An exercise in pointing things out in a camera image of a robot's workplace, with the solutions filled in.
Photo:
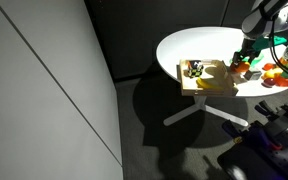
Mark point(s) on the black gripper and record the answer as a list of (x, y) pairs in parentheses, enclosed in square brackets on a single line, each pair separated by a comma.
[(246, 50)]

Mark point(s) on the toy orange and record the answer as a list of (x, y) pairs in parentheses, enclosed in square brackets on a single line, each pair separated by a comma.
[(242, 67)]

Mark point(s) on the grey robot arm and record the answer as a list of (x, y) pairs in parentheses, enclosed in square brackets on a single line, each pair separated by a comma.
[(266, 18)]

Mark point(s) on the green plastic bowl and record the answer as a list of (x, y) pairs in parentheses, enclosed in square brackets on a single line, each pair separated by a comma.
[(259, 57)]

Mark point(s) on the red toy apple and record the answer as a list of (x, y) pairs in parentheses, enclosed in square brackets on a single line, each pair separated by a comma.
[(233, 67)]

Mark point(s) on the small red toy tomato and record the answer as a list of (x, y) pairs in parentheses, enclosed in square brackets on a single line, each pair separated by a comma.
[(268, 66)]

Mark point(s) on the yellow toy lemon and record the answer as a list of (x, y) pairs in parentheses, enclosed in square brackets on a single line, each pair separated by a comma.
[(271, 73)]

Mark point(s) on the dark red toy plum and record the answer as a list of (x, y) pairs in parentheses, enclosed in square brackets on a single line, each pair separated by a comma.
[(269, 82)]

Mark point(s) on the toy banana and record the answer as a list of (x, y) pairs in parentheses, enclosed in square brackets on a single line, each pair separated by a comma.
[(205, 85)]

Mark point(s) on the grey cube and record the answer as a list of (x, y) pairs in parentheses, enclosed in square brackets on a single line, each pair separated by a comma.
[(252, 74)]

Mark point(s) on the orange transparent block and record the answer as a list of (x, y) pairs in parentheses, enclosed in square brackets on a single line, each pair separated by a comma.
[(281, 81)]

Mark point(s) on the black checkered cube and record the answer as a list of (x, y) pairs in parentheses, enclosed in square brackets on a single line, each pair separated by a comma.
[(195, 68)]

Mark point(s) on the wooden tray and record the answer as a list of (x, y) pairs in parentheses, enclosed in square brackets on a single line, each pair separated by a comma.
[(215, 72)]

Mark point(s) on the white table base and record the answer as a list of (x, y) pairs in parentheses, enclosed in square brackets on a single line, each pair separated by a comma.
[(200, 106)]

